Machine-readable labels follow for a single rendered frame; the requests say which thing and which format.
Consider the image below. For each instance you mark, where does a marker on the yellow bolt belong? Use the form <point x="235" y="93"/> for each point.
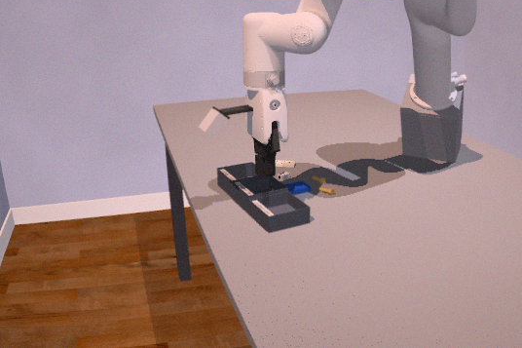
<point x="330" y="191"/>
<point x="321" y="180"/>

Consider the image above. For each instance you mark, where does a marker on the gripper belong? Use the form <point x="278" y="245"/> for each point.
<point x="268" y="125"/>

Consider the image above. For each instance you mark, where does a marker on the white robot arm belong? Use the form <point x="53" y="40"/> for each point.
<point x="266" y="36"/>

